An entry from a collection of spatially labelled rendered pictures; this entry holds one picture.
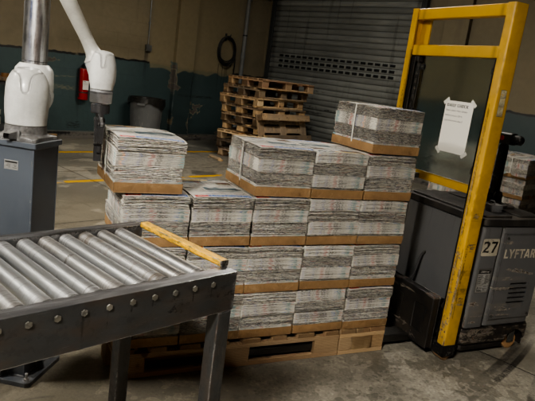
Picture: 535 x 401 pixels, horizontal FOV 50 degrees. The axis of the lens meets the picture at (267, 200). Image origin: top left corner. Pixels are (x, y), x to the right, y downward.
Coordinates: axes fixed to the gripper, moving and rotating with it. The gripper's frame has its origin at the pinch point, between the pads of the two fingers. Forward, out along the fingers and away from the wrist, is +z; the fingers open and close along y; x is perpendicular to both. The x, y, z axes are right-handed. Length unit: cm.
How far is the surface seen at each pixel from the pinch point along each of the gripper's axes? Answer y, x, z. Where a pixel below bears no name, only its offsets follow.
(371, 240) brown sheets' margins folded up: -19, -133, 33
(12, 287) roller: -100, 35, 18
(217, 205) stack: -18, -49, 17
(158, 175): -18.0, -21.9, 4.9
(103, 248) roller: -74, 9, 17
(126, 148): -18.9, -7.7, -5.5
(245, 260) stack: -19, -65, 42
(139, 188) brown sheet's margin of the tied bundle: -18.6, -14.4, 10.3
